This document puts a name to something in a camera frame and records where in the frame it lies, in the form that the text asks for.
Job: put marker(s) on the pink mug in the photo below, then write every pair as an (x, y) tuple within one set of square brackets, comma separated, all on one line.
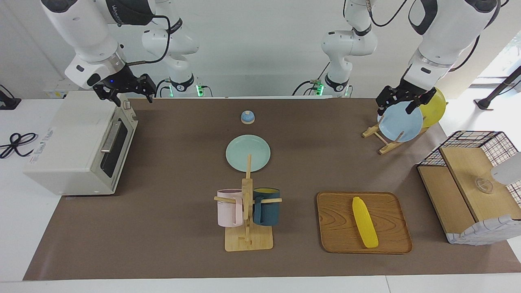
[(228, 207)]

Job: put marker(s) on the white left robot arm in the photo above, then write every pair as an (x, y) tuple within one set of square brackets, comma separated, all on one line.
[(443, 32)]

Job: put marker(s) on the white oven knob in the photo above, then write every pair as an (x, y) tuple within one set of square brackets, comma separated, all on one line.
[(127, 105), (133, 118)]

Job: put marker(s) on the yellow corn cob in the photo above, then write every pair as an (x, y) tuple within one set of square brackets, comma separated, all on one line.
[(364, 221)]

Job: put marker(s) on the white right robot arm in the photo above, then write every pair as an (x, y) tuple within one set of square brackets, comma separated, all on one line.
[(81, 28)]

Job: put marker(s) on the yellow plate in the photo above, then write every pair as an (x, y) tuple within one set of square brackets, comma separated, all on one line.
[(433, 110)]

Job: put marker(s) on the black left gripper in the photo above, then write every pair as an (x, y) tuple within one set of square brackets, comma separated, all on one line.
[(403, 92)]

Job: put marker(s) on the small clear glass dish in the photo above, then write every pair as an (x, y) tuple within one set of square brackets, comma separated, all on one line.
[(484, 186)]

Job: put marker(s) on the dark blue mug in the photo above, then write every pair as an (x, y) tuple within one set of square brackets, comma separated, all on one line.
[(266, 209)]

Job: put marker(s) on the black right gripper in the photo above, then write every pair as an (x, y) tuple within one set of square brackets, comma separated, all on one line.
[(124, 81)]

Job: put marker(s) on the brown table mat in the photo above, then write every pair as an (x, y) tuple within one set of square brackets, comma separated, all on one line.
[(171, 219)]

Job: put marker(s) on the brown wooden tray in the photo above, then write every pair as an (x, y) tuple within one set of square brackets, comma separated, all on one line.
[(338, 224)]

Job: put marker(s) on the black clamp mount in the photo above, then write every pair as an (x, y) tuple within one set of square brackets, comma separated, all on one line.
[(8, 101)]

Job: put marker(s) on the light blue plate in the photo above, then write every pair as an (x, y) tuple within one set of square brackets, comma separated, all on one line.
[(401, 122)]

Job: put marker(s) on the mint green plate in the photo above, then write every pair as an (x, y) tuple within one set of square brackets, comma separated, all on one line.
[(244, 150)]

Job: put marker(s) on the white toaster oven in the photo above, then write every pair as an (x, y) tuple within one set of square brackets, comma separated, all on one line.
[(69, 142)]

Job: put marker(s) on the white power box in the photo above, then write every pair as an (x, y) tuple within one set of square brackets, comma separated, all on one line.
[(61, 86)]

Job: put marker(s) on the black tripod stand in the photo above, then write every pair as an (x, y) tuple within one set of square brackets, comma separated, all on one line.
[(498, 87)]

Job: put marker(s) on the wooden mug rack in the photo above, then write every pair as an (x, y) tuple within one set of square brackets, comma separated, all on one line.
[(247, 240)]

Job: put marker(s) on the toaster oven glass door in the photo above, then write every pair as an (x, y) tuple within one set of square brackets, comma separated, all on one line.
[(119, 152)]

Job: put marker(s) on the blurry white rounded object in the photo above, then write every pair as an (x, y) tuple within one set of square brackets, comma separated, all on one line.
[(508, 169)]

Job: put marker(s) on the wooden plate rack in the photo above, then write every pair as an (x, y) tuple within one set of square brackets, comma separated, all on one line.
[(384, 147)]

